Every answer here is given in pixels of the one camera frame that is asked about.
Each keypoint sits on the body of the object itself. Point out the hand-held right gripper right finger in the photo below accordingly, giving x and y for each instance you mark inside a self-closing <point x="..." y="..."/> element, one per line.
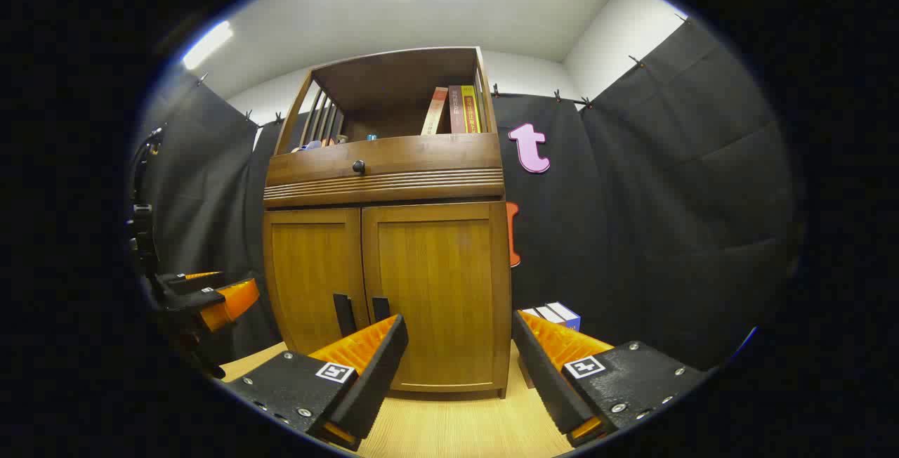
<point x="544" y="381"/>

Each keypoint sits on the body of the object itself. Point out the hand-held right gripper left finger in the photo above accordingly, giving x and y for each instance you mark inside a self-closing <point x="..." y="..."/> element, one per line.
<point x="372" y="381"/>

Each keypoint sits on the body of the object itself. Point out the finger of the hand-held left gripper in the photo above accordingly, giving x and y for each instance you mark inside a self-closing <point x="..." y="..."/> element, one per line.
<point x="235" y="301"/>
<point x="211" y="282"/>

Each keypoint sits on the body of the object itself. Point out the wooden shoe cabinet door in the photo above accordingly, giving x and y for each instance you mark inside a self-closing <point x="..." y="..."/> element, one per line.
<point x="309" y="275"/>
<point x="442" y="282"/>

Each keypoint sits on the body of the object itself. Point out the wooden double-door shoe cabinet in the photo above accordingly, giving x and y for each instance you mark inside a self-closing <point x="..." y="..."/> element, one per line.
<point x="407" y="187"/>

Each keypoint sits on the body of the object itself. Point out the blue white box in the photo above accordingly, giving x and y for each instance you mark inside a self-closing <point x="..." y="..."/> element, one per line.
<point x="564" y="316"/>

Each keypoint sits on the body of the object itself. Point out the small white blue item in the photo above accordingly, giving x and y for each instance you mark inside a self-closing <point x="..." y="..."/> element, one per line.
<point x="307" y="146"/>

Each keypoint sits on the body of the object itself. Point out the black backdrop cloth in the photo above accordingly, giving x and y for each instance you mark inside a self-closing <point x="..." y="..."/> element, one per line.
<point x="667" y="198"/>

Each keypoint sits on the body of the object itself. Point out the ceiling light strip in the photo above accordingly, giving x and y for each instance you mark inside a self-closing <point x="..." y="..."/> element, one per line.
<point x="208" y="45"/>

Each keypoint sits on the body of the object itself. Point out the wooden drawer with black knob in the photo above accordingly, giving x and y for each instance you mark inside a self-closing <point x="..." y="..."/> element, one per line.
<point x="435" y="152"/>

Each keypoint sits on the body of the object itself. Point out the tan red book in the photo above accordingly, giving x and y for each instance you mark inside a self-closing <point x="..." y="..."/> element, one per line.
<point x="435" y="110"/>

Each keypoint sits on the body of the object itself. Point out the brown book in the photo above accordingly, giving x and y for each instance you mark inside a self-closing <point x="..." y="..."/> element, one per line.
<point x="456" y="110"/>

